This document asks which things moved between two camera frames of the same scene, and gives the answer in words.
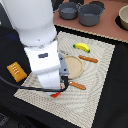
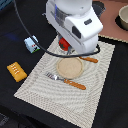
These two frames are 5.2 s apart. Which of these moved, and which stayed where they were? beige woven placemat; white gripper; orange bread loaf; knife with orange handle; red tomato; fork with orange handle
Moved: white gripper; red tomato
Stayed: knife with orange handle; orange bread loaf; fork with orange handle; beige woven placemat
